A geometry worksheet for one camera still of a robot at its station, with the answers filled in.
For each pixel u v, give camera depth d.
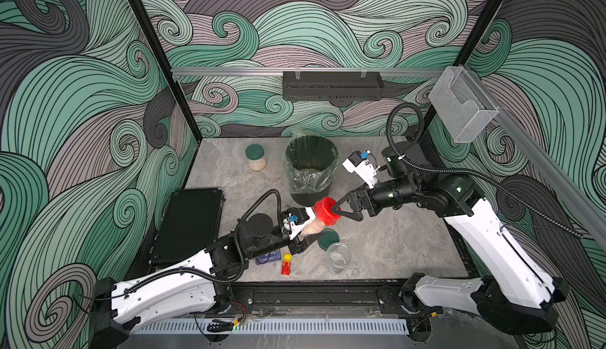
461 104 0.78
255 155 1.00
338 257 0.82
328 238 0.88
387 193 0.48
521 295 0.36
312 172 0.76
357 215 0.49
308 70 0.92
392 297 0.73
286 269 0.78
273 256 0.81
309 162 0.98
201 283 0.47
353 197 0.48
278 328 0.76
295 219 0.51
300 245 0.55
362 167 0.53
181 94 1.04
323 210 0.55
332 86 0.97
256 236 0.48
